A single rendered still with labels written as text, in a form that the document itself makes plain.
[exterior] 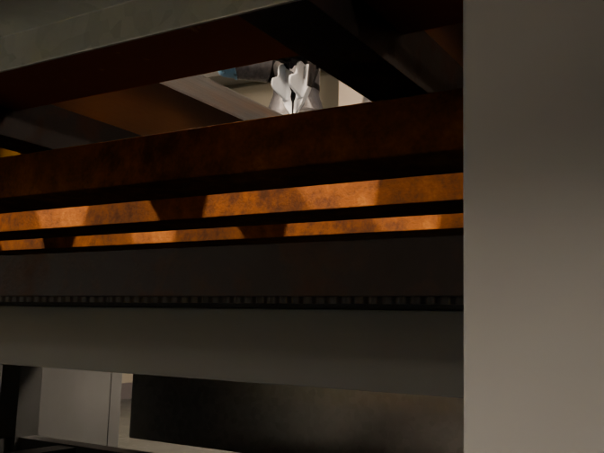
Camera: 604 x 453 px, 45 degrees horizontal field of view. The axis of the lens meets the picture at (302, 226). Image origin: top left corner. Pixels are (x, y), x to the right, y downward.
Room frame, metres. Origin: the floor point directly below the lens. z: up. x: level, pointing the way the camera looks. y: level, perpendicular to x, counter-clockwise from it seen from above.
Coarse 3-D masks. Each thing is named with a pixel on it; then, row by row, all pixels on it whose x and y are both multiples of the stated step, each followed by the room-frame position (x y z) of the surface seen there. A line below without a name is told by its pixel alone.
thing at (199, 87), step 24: (456, 24) 0.65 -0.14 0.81; (456, 48) 0.70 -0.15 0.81; (96, 96) 0.89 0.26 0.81; (120, 96) 0.89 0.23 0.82; (144, 96) 0.89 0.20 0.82; (168, 96) 0.88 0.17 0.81; (192, 96) 0.89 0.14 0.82; (216, 96) 0.94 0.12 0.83; (240, 96) 0.99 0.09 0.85; (120, 120) 1.00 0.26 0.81; (144, 120) 1.00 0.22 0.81; (168, 120) 0.99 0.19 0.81; (192, 120) 0.99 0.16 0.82; (216, 120) 0.99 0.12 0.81; (240, 120) 0.98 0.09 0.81
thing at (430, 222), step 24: (432, 216) 1.01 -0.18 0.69; (456, 216) 0.99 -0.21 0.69; (24, 240) 1.45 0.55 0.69; (48, 240) 1.41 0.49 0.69; (72, 240) 1.38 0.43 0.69; (96, 240) 1.34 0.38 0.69; (120, 240) 1.31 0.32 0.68; (144, 240) 1.28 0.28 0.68; (168, 240) 1.25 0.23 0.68; (192, 240) 1.23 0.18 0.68; (216, 240) 1.20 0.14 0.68; (240, 240) 1.19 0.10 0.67; (264, 240) 1.18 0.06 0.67; (288, 240) 1.17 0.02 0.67; (312, 240) 1.16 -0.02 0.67; (336, 240) 1.15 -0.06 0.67
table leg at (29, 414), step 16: (16, 368) 1.63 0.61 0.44; (32, 368) 1.65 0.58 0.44; (16, 384) 1.63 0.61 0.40; (32, 384) 1.66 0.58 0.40; (0, 400) 1.65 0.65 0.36; (16, 400) 1.63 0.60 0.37; (32, 400) 1.66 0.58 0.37; (0, 416) 1.65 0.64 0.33; (16, 416) 1.62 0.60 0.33; (32, 416) 1.66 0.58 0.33; (0, 432) 1.65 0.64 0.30; (16, 432) 1.63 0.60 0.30; (32, 432) 1.66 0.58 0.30; (16, 448) 1.63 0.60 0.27
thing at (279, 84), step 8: (280, 72) 1.27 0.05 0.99; (288, 72) 1.28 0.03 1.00; (272, 80) 1.25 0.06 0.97; (280, 80) 1.27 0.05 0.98; (288, 80) 1.28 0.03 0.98; (272, 88) 1.25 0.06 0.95; (280, 88) 1.27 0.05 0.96; (288, 88) 1.28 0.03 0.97; (280, 96) 1.27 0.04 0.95; (288, 96) 1.28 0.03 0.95; (288, 104) 1.28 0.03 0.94
